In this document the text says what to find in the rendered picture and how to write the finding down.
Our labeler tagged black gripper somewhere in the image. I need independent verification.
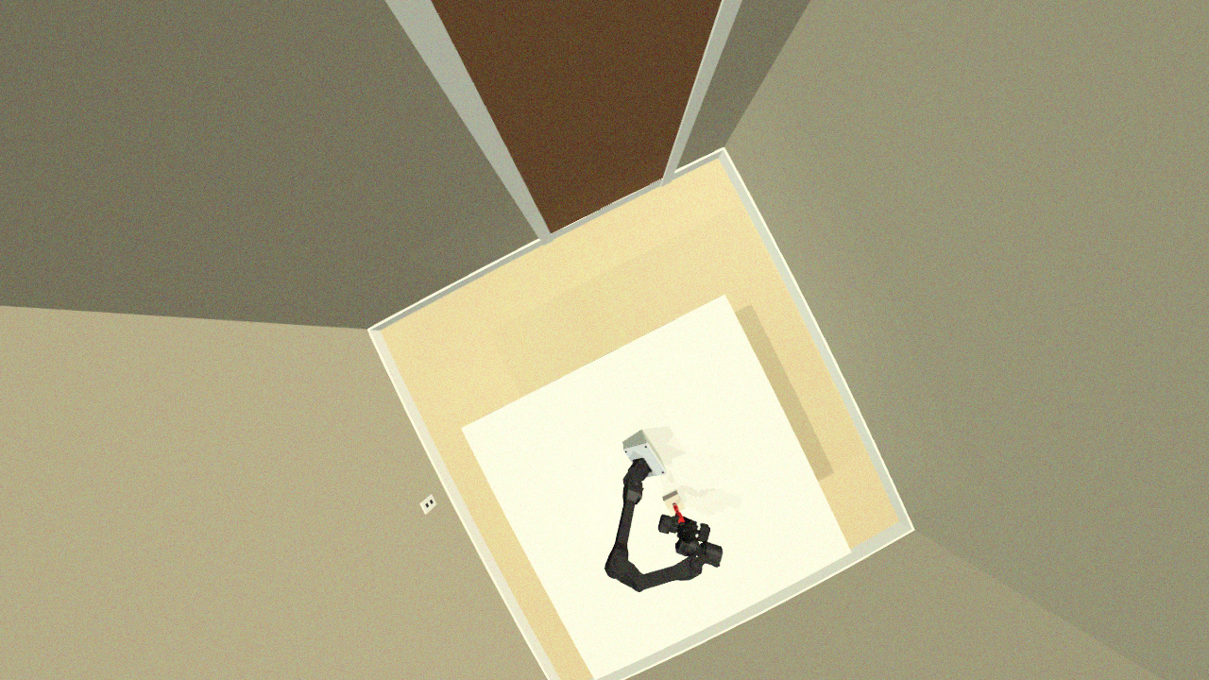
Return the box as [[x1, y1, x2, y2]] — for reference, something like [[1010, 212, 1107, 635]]
[[656, 514, 710, 543]]

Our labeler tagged beige square block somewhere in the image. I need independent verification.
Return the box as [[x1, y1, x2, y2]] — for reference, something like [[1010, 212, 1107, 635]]
[[663, 490, 686, 515]]

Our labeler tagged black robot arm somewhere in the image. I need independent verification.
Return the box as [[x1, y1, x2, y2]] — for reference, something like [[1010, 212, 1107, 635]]
[[605, 459, 724, 592]]

